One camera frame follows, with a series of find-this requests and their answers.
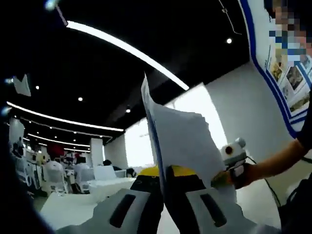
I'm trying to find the person's right hand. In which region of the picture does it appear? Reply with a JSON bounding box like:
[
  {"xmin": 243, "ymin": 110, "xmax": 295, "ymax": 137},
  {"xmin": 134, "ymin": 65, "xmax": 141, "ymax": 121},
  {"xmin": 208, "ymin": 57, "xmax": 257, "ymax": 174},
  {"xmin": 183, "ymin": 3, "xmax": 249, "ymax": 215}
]
[{"xmin": 229, "ymin": 162, "xmax": 255, "ymax": 190}]

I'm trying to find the long ceiling light strip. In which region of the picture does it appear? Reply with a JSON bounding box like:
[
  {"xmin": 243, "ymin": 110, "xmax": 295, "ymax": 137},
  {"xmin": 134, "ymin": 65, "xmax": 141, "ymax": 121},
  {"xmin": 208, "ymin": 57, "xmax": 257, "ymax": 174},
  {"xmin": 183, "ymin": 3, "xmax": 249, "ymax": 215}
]
[
  {"xmin": 6, "ymin": 101, "xmax": 124, "ymax": 132},
  {"xmin": 66, "ymin": 20, "xmax": 190, "ymax": 91}
]

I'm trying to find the white printer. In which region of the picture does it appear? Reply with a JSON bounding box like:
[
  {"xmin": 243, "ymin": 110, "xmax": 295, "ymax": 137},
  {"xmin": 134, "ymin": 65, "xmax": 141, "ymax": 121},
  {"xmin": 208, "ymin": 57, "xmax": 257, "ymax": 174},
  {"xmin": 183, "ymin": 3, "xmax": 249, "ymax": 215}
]
[{"xmin": 87, "ymin": 165, "xmax": 138, "ymax": 195}]

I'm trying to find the ceiling conduit pipe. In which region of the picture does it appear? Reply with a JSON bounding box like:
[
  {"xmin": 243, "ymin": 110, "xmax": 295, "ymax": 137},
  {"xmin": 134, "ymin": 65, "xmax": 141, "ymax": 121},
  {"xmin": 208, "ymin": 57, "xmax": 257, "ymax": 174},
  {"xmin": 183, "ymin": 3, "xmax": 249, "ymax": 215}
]
[{"xmin": 218, "ymin": 0, "xmax": 242, "ymax": 35}]

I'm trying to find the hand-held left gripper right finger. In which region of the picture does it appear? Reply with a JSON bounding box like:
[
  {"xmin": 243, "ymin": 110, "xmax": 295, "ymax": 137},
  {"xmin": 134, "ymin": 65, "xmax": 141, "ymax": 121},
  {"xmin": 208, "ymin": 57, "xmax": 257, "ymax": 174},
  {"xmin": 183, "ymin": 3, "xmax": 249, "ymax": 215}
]
[{"xmin": 165, "ymin": 165, "xmax": 281, "ymax": 234}]

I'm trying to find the white table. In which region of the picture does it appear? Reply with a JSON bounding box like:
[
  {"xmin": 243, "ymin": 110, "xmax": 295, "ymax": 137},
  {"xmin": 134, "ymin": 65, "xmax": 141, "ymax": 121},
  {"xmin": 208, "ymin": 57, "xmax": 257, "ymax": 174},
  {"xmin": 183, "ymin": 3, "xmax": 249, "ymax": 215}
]
[{"xmin": 40, "ymin": 179, "xmax": 282, "ymax": 234}]

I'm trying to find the stack of printing papers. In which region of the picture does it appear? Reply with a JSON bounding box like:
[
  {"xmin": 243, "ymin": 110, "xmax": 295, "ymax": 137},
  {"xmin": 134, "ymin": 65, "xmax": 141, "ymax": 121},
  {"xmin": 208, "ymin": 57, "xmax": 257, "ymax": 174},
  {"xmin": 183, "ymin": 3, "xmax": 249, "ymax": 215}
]
[{"xmin": 140, "ymin": 71, "xmax": 239, "ymax": 213}]

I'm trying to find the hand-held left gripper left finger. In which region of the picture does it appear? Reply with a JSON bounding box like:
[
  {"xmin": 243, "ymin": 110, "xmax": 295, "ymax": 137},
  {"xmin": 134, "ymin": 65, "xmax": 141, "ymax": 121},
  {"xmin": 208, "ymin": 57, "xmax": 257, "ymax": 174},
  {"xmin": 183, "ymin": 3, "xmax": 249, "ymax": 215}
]
[{"xmin": 56, "ymin": 167, "xmax": 164, "ymax": 234}]

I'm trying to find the ceiling air conditioner unit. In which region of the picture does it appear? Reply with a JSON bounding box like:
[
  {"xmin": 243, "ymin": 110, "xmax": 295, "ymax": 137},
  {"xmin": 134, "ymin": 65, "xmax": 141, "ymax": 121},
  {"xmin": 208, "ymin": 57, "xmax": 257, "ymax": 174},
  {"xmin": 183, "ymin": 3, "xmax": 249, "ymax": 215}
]
[{"xmin": 13, "ymin": 74, "xmax": 32, "ymax": 97}]

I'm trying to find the person's black shirt torso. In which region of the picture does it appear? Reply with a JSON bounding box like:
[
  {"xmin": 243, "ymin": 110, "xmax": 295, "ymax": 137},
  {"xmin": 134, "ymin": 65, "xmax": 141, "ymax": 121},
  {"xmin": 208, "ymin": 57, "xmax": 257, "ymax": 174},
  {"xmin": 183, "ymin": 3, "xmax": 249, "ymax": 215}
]
[{"xmin": 280, "ymin": 114, "xmax": 312, "ymax": 234}]

